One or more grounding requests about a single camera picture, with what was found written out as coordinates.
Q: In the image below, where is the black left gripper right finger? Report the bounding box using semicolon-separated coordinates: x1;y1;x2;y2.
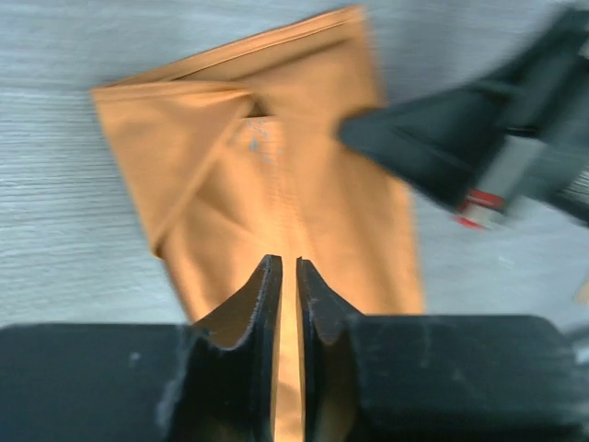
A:
296;259;588;441

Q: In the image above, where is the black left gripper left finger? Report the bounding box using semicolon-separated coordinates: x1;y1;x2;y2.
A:
1;255;282;441

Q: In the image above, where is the orange plastic spoon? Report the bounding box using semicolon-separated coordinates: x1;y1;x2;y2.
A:
576;281;589;305

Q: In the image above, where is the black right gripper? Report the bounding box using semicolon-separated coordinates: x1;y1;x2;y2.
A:
338;4;588;228

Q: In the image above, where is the orange satin napkin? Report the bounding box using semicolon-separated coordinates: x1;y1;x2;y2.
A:
92;6;423;441

